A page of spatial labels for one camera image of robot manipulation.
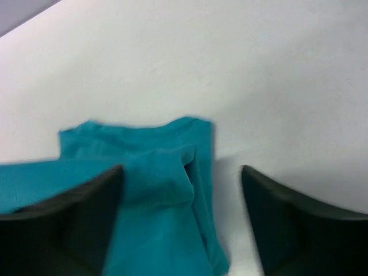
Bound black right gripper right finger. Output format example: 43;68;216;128
241;165;367;275

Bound teal blue t-shirt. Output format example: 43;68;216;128
1;117;229;275

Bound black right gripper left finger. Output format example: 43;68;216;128
1;166;124;275

